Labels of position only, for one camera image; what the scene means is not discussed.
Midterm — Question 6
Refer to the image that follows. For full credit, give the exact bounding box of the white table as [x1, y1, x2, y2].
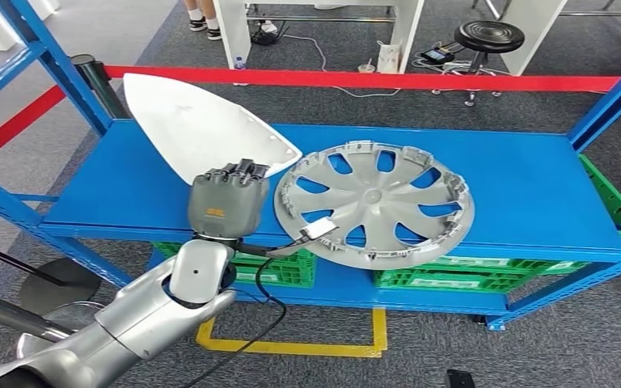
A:
[213, 0, 425, 75]

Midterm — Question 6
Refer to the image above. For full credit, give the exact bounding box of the white table side panel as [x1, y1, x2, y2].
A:
[501, 0, 568, 76]

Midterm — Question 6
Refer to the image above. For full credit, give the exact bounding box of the white floor cable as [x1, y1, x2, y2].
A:
[283, 34, 403, 99]

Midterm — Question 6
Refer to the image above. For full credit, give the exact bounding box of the yellow floor tape outline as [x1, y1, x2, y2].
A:
[196, 307, 388, 359]

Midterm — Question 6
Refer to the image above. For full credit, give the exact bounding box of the blue metal shelf rack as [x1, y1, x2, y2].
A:
[0, 0, 621, 332]

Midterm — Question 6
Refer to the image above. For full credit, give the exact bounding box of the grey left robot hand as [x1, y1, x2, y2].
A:
[187, 158, 270, 240]

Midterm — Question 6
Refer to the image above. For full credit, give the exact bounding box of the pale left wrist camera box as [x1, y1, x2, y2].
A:
[299, 218, 339, 240]

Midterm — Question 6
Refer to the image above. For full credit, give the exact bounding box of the black left wrist camera bracket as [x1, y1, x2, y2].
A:
[234, 233, 323, 261]

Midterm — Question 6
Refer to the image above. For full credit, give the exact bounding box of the black controller with screen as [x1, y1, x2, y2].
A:
[420, 47, 457, 66]

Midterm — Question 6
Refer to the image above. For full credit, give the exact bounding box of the green plastic crate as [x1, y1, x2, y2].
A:
[374, 256, 590, 294]
[578, 155, 621, 243]
[152, 242, 317, 289]

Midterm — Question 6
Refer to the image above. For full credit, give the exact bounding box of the black cable bundle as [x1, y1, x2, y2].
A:
[250, 21, 290, 47]

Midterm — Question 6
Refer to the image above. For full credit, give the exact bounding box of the grey wheel hubcap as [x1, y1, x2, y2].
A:
[273, 141, 476, 271]

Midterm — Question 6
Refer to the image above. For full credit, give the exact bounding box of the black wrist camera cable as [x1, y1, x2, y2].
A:
[181, 256, 288, 388]

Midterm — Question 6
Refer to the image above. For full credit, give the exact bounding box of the black round stool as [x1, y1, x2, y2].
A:
[430, 20, 526, 107]

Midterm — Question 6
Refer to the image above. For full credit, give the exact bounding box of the white pointed plastic shell part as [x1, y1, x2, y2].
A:
[123, 73, 303, 186]

